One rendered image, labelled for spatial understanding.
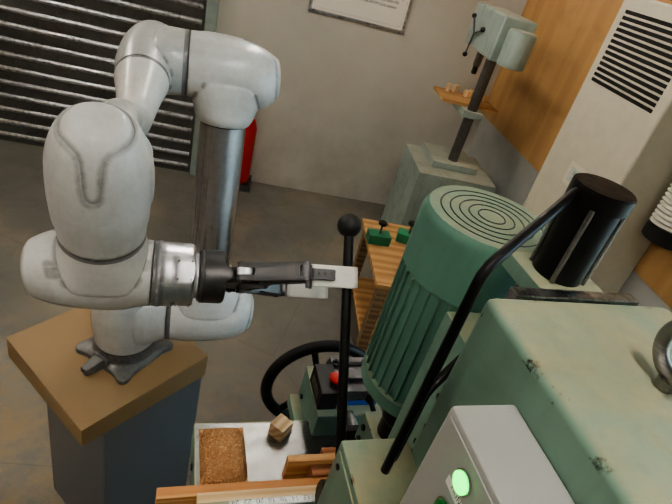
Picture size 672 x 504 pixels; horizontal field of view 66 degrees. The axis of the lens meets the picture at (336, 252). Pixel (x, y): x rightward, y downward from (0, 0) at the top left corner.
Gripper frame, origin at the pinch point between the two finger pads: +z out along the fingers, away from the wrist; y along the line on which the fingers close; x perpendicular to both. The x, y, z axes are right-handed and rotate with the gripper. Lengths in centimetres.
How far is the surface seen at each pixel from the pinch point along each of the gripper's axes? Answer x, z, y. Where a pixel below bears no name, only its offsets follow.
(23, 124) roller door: 139, -123, -297
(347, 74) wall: 178, 82, -228
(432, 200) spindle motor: 8.5, 6.8, 18.8
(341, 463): -22.1, -5.0, 18.7
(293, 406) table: -21.5, 4.3, -40.5
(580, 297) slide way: -5.0, 14.3, 34.0
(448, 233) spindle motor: 3.3, 6.6, 22.7
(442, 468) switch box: -19.4, -2.8, 36.4
